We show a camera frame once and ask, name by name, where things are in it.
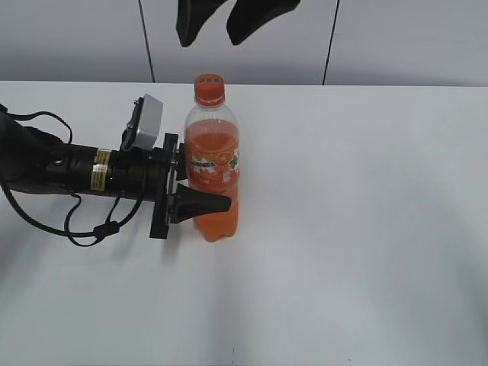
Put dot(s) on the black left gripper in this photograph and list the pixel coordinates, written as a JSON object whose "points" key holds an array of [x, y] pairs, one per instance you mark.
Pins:
{"points": [[150, 176]]}

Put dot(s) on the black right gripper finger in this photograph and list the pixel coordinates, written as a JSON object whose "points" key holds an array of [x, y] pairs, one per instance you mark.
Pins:
{"points": [[191, 16], [248, 16]]}

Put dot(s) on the orange Mirinda soda bottle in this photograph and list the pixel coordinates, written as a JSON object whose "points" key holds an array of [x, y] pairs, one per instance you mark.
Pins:
{"points": [[212, 158]]}

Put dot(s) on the orange bottle cap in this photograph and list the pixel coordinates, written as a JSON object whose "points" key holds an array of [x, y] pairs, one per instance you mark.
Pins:
{"points": [[209, 90]]}

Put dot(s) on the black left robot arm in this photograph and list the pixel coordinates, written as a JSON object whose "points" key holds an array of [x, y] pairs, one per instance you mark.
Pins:
{"points": [[37, 162]]}

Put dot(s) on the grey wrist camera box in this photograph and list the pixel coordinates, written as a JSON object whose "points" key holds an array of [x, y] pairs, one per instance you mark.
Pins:
{"points": [[144, 125]]}

